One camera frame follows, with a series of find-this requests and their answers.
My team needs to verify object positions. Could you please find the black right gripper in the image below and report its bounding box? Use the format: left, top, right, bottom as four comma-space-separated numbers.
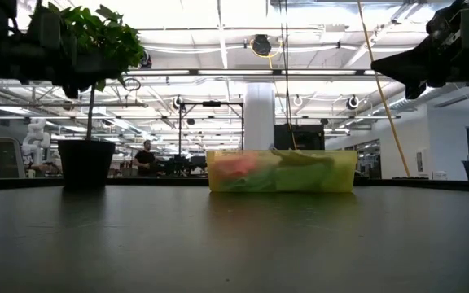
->
370, 36, 469, 101

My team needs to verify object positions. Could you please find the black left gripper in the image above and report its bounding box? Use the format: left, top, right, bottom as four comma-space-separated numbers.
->
0, 39, 125, 100

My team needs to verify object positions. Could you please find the light blue microfiber towel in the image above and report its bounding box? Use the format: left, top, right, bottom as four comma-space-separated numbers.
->
274, 162, 330, 193

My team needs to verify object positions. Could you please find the yellow plastic bin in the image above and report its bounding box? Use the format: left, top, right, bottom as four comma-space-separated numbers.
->
205, 149, 358, 194

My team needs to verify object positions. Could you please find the pink microfiber towel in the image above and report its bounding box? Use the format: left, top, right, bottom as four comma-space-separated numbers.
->
212, 151, 262, 182

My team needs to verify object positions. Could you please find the white humanoid robot figure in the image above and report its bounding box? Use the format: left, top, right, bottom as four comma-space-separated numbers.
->
21, 116, 52, 168

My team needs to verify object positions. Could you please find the green potted plant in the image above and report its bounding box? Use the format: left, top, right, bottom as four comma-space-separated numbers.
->
29, 3, 146, 190

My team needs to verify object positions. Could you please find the person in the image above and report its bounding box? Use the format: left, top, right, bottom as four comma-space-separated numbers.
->
131, 139, 159, 177

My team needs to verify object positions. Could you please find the grey mesh chair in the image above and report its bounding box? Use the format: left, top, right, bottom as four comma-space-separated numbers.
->
0, 135, 28, 179

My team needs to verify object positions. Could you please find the black cabinet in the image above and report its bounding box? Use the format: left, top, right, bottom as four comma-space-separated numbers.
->
274, 124, 326, 151

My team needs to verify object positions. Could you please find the yellow extension cable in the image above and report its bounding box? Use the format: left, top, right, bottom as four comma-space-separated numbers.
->
356, 0, 411, 178

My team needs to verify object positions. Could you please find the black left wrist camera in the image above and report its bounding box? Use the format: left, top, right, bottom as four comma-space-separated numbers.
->
25, 10, 63, 52

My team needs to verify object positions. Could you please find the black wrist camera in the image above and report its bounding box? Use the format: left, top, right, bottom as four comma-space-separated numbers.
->
425, 2, 469, 44
25, 10, 63, 52

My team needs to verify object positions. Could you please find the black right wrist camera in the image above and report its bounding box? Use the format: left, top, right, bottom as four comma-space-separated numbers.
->
425, 2, 469, 44

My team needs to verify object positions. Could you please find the black aluminium table frame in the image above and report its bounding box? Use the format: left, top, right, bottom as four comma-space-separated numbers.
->
0, 175, 469, 193

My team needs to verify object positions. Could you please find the black metal frame rig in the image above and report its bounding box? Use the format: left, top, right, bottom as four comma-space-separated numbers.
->
178, 100, 246, 156

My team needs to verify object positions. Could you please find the black hanging cable reel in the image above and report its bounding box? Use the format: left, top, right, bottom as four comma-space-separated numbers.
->
250, 33, 273, 58

